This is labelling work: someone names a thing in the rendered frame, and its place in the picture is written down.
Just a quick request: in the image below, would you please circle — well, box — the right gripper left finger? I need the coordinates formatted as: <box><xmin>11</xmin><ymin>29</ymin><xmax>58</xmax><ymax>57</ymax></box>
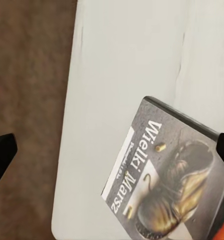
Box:
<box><xmin>0</xmin><ymin>133</ymin><xmax>18</xmax><ymax>180</ymax></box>

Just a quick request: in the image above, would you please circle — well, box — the hardback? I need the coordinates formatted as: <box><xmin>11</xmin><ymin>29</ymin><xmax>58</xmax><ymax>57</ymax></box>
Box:
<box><xmin>101</xmin><ymin>96</ymin><xmax>224</xmax><ymax>240</ymax></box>

